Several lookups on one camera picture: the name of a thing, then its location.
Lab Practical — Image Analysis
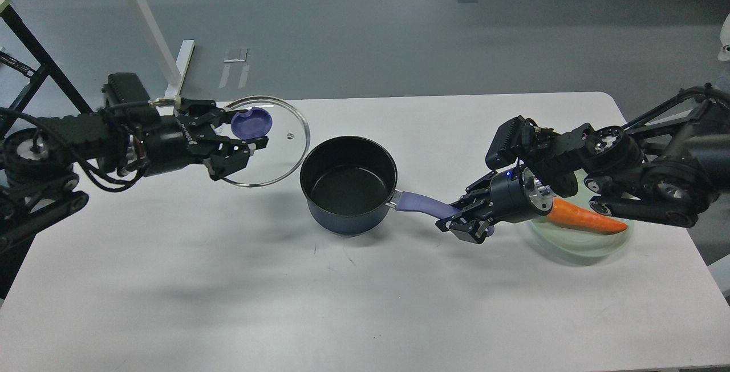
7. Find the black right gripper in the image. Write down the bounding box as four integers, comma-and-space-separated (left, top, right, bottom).
436, 167, 554, 244

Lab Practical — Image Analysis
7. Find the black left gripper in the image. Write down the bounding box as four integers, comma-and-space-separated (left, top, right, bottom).
141, 100, 269, 181

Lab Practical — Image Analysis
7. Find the glass lid with blue knob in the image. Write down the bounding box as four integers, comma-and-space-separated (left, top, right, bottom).
216, 95, 311, 188

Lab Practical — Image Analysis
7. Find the blue saucepan with handle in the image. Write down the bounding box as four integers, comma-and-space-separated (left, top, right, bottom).
300, 136, 496, 238

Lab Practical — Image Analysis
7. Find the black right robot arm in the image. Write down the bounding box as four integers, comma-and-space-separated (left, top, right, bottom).
436, 84, 728, 244

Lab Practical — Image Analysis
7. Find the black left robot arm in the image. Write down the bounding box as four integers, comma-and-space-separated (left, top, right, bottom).
2, 73, 272, 252

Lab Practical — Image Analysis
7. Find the orange toy carrot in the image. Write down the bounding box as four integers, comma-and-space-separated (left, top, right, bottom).
546, 198, 628, 235

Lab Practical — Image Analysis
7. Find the clear glass plate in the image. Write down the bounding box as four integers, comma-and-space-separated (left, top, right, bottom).
528, 168, 634, 258

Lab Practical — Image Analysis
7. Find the black metal rack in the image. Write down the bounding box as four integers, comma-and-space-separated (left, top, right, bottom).
1, 0, 93, 113

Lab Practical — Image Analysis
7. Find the white office chair base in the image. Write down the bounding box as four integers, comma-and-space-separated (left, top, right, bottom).
717, 15, 730, 62

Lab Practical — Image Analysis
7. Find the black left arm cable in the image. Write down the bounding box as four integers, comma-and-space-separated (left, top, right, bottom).
0, 107, 150, 193

